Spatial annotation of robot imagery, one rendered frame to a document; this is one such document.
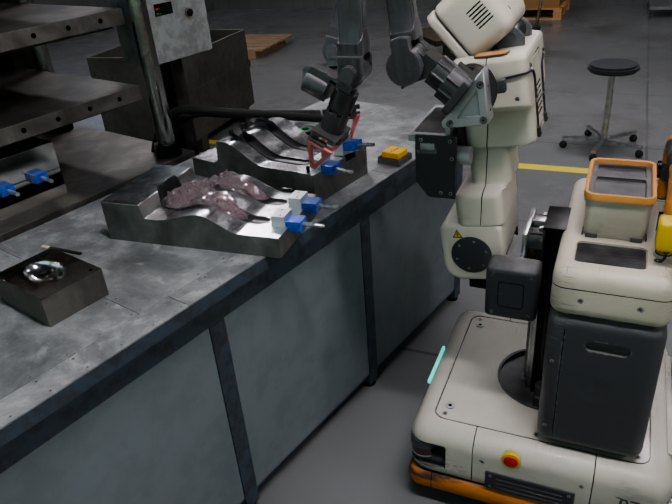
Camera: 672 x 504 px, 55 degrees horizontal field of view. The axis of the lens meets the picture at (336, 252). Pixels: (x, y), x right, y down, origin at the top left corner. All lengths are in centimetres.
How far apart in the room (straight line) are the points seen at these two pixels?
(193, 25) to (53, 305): 140
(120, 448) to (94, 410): 14
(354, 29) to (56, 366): 91
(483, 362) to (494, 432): 29
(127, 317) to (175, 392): 24
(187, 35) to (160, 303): 133
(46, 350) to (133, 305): 20
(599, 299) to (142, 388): 102
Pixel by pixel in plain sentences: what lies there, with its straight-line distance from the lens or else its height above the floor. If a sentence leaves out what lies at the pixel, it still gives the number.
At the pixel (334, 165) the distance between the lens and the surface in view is 179.
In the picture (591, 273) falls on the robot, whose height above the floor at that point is 80.
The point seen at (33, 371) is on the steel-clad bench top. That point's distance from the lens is 138.
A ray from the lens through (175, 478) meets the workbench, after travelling 171.
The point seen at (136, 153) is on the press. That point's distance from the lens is 248.
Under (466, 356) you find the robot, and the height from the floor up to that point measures 28.
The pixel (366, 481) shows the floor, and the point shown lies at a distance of 206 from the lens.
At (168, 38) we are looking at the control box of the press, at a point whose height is 115.
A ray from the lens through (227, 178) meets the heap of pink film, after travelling 174.
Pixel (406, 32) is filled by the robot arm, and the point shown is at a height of 130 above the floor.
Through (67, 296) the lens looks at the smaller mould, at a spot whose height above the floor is 85.
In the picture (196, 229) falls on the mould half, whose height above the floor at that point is 86.
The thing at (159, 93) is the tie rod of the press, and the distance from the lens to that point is 232.
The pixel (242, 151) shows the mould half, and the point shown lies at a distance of 194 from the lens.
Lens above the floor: 156
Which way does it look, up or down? 29 degrees down
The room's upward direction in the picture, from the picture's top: 5 degrees counter-clockwise
